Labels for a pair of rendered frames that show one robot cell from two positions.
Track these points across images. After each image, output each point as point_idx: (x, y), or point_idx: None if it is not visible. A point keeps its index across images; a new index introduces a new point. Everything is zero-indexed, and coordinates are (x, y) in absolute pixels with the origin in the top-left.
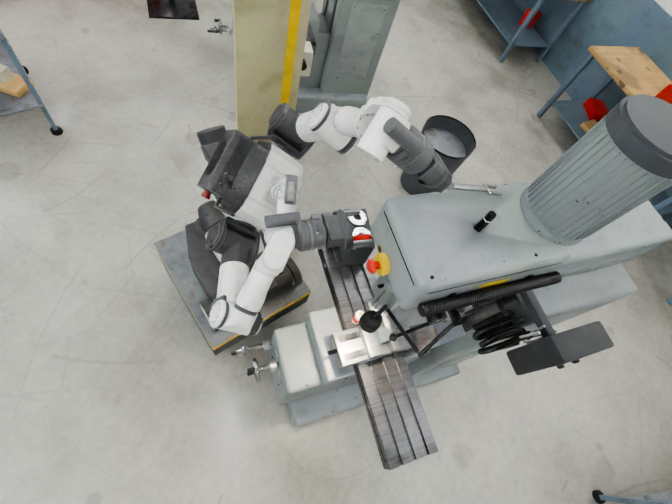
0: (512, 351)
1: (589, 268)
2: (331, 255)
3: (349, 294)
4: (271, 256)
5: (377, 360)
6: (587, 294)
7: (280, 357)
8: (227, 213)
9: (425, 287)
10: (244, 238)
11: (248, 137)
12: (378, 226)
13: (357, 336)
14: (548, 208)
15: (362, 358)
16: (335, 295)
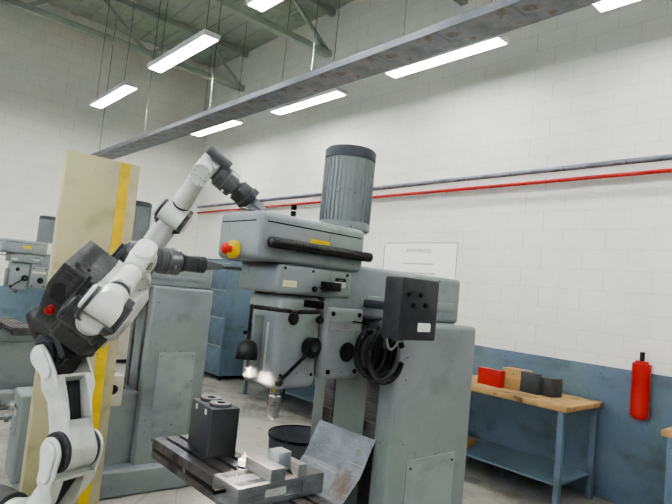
0: (382, 326)
1: None
2: (189, 454)
3: (224, 471)
4: (139, 249)
5: (286, 502)
6: None
7: None
8: (84, 281)
9: (263, 212)
10: None
11: (100, 247)
12: (222, 238)
13: (247, 472)
14: (329, 207)
15: (262, 483)
16: (206, 476)
